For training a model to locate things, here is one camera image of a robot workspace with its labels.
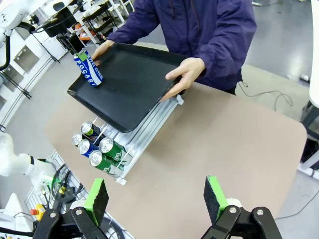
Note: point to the person's right hand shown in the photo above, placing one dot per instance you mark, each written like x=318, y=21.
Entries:
x=101, y=49

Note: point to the large white side table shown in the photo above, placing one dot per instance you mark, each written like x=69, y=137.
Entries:
x=314, y=49

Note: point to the person's right forearm navy sleeve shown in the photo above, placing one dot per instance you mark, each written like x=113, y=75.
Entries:
x=129, y=30

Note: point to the blue Pocari Sweat can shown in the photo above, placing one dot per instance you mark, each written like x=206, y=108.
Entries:
x=91, y=74
x=84, y=147

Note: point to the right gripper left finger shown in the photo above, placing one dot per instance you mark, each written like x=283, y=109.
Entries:
x=97, y=201

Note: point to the black Pepsi can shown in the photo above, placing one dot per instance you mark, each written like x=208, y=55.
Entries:
x=77, y=139
x=87, y=127

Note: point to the yellow emergency stop button box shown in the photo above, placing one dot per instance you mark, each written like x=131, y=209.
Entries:
x=38, y=211

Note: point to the person's left hand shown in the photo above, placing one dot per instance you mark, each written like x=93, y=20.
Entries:
x=189, y=72

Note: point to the black plastic serving tray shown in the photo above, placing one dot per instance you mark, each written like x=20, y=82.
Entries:
x=129, y=87

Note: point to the green Chilsung cider can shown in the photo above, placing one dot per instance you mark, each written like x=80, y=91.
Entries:
x=96, y=158
x=107, y=145

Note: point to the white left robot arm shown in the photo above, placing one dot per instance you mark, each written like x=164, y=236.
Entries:
x=10, y=15

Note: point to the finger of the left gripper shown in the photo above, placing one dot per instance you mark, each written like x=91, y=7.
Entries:
x=77, y=44

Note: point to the person in navy jacket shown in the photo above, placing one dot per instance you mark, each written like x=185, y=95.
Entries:
x=199, y=30

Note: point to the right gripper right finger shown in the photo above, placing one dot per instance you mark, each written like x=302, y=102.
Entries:
x=214, y=199

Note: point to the person's left forearm navy sleeve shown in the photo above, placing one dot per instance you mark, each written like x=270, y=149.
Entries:
x=229, y=59

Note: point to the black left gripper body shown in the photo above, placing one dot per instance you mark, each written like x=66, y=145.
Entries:
x=59, y=26

